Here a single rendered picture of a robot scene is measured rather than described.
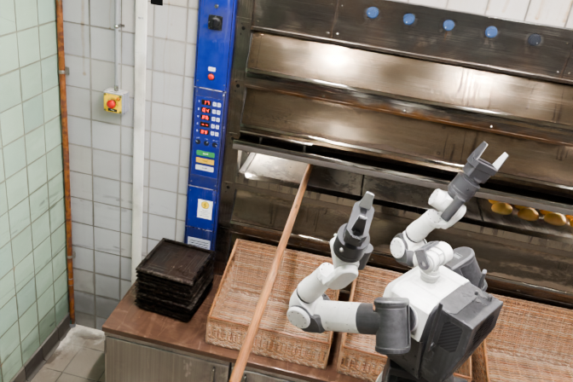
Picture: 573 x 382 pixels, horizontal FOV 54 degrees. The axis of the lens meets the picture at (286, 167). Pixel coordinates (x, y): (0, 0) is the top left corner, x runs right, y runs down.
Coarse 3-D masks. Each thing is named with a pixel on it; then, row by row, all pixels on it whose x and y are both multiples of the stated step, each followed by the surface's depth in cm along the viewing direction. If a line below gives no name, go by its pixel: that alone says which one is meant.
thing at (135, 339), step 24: (216, 288) 286; (120, 312) 261; (144, 312) 264; (120, 336) 253; (144, 336) 250; (168, 336) 252; (192, 336) 254; (336, 336) 266; (120, 360) 259; (144, 360) 256; (168, 360) 253; (192, 360) 251; (216, 360) 248; (264, 360) 246; (336, 360) 252
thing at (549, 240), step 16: (240, 176) 272; (256, 176) 274; (288, 192) 269; (304, 192) 268; (320, 192) 267; (336, 192) 269; (384, 208) 263; (400, 208) 263; (416, 208) 265; (464, 224) 259; (480, 224) 259; (496, 224) 261; (528, 240) 256; (544, 240) 255; (560, 240) 255
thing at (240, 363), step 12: (300, 192) 258; (288, 228) 229; (276, 252) 212; (276, 264) 205; (264, 288) 192; (264, 300) 186; (252, 324) 175; (252, 336) 170; (240, 360) 161; (240, 372) 157
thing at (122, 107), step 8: (112, 88) 263; (104, 96) 259; (112, 96) 258; (120, 96) 257; (128, 96) 263; (104, 104) 261; (120, 104) 259; (128, 104) 265; (112, 112) 262; (120, 112) 261
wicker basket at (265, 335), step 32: (256, 256) 281; (288, 256) 279; (320, 256) 277; (224, 288) 269; (256, 288) 284; (288, 288) 282; (224, 320) 244; (288, 320) 270; (256, 352) 248; (288, 352) 251; (320, 352) 254
